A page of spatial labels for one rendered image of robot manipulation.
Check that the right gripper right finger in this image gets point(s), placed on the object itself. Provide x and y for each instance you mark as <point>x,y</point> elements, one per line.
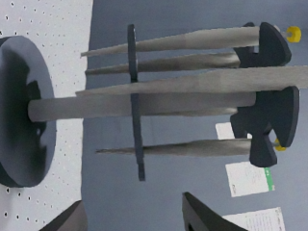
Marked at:
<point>199,217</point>

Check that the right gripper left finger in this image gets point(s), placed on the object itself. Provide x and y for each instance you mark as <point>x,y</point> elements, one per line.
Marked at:
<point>73,218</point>

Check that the grey base plate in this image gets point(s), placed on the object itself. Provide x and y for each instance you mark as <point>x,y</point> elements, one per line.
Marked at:
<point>61,31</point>

